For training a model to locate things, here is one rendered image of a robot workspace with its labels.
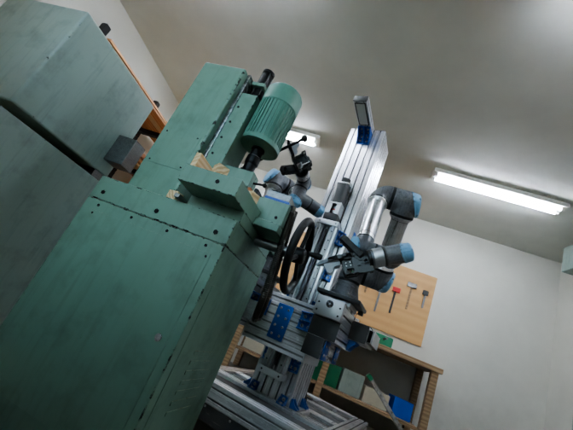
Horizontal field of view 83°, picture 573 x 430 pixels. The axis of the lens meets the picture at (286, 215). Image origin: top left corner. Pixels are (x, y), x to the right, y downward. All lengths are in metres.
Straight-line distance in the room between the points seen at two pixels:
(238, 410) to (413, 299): 3.33
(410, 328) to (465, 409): 1.00
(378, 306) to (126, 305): 3.73
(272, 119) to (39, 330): 1.09
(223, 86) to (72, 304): 1.03
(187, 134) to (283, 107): 0.42
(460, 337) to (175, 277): 4.09
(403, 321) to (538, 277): 1.83
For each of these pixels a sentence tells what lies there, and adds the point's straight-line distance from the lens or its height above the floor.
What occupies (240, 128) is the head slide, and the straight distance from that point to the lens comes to 1.44.
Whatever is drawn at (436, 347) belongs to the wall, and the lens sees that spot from 4.64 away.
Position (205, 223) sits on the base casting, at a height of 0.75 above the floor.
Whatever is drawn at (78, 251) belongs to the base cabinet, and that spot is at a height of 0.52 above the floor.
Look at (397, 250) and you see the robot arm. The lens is 1.28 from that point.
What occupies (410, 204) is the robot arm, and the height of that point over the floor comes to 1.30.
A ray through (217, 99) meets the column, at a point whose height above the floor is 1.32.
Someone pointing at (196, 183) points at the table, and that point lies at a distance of 1.04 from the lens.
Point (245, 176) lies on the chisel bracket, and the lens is 1.33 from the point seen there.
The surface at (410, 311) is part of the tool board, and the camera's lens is 4.58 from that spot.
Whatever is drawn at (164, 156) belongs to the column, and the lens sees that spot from 1.44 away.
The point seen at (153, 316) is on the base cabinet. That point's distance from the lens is 1.06.
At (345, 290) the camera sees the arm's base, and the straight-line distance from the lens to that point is 1.69.
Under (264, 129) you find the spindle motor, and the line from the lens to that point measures 1.39.
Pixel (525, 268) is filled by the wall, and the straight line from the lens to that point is 5.27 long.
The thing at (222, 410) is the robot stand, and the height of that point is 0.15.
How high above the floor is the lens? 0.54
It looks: 19 degrees up
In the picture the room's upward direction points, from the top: 23 degrees clockwise
